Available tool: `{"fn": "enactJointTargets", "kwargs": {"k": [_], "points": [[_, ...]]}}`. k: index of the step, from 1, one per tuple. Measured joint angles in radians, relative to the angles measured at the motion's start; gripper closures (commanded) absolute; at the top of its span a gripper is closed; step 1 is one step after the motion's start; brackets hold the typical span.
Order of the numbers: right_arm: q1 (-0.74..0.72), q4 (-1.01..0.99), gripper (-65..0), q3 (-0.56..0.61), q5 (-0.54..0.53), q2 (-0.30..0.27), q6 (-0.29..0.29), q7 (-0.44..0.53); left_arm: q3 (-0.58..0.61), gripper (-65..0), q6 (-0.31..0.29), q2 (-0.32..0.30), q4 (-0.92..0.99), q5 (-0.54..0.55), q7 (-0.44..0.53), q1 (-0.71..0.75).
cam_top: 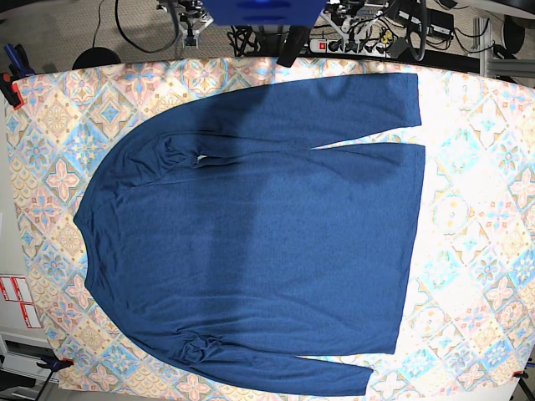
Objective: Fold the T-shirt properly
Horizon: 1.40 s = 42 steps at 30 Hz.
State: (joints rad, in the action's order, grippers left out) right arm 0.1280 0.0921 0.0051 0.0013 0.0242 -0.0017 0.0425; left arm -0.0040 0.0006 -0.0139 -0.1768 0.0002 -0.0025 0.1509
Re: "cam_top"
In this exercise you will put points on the blue long-sleeve shirt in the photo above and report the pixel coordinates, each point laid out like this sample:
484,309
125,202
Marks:
250,237

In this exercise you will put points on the white power strip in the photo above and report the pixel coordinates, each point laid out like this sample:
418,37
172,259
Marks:
378,47

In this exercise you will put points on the black round stool base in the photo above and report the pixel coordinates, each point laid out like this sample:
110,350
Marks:
96,57

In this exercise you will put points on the patterned tile tablecloth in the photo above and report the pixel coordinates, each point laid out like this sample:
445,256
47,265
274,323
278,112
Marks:
468,322

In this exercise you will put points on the blue-black clamp lower left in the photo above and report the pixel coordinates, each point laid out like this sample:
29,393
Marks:
54,364

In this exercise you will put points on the red-white labels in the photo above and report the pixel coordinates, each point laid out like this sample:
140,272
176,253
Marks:
18,301

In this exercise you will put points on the red-black clamp upper left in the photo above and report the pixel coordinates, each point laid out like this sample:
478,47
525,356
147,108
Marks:
11,91

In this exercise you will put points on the white cabinet lower left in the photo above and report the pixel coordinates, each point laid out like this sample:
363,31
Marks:
22,353

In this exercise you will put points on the orange clamp lower right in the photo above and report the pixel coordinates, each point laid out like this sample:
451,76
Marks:
523,375

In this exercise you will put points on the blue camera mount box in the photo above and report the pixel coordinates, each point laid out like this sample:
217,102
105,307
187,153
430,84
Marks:
265,12

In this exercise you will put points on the blue-handled clamp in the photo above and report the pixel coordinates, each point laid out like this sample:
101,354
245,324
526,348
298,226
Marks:
19,64

